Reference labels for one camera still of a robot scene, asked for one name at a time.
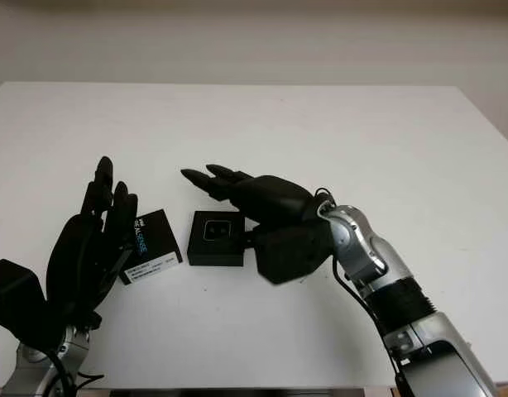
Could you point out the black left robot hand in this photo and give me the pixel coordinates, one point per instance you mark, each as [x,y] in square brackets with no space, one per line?
[80,256]

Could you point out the black RealSense box lid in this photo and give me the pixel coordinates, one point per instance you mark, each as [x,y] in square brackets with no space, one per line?
[159,240]

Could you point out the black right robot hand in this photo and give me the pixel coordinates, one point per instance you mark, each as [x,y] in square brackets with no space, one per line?
[274,202]

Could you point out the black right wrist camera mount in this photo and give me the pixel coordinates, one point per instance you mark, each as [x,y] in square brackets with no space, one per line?
[287,256]

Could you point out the black camera box base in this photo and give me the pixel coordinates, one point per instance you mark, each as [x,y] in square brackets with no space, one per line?
[212,256]

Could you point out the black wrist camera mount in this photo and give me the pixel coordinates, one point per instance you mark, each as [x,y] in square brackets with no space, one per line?
[14,297]
[287,256]

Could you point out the small silver depth camera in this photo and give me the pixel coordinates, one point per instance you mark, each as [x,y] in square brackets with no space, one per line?
[217,230]

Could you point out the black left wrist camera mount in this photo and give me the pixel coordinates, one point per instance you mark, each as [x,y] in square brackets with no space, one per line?
[14,297]

